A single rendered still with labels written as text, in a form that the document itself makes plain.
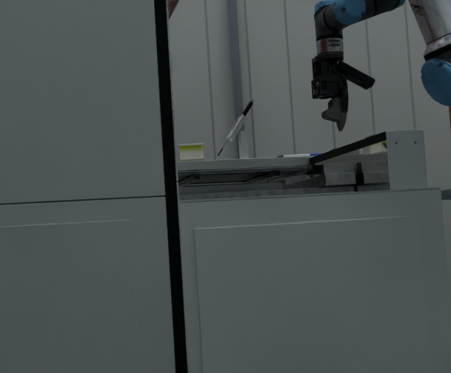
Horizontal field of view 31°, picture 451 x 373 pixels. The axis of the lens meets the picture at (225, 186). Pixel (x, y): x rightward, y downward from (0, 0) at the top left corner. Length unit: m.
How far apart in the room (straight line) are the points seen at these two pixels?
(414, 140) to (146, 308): 0.79
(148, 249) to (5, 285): 0.25
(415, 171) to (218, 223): 0.50
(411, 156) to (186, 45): 2.40
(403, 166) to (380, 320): 0.36
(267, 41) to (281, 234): 2.50
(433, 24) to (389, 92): 2.25
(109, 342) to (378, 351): 0.63
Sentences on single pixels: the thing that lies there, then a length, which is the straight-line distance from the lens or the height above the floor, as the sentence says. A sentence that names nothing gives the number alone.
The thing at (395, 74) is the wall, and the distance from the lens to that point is 4.14.
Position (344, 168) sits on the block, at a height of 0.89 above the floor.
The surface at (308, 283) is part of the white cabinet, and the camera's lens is 1.73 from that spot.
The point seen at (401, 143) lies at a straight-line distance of 1.90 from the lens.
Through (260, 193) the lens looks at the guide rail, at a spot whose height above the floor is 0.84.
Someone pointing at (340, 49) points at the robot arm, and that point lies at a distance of 2.29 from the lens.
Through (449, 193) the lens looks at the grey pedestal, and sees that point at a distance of 1.99.
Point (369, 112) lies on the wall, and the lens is 4.09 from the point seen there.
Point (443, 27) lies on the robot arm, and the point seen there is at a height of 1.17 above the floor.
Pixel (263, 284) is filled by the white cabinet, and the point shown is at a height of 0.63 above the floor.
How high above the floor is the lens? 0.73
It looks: 4 degrees up
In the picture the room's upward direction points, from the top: 4 degrees counter-clockwise
